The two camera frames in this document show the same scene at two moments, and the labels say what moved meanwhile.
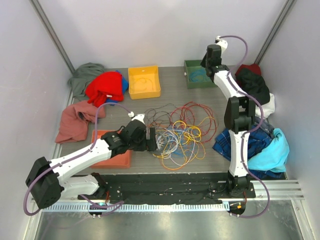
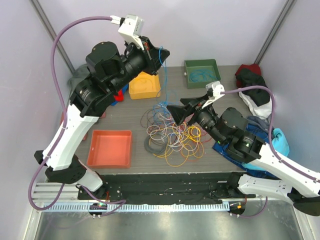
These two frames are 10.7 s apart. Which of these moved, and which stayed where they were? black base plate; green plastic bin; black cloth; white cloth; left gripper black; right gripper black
Moved: right gripper black; left gripper black
Stayed: black base plate; black cloth; green plastic bin; white cloth
